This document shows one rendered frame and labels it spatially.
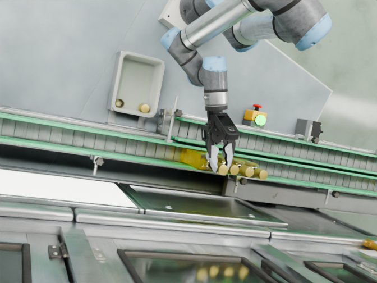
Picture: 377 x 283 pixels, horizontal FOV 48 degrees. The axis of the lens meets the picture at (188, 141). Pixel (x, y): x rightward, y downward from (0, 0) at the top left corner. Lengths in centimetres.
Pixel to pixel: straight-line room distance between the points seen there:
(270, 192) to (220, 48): 64
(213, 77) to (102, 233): 58
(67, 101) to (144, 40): 38
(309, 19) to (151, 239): 69
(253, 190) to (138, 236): 85
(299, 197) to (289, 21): 96
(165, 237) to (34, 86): 82
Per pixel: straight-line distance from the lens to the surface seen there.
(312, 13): 119
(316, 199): 200
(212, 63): 131
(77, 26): 166
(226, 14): 125
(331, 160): 201
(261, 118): 180
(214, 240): 113
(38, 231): 101
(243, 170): 145
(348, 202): 212
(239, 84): 186
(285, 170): 187
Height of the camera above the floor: 239
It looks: 67 degrees down
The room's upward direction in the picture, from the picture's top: 109 degrees clockwise
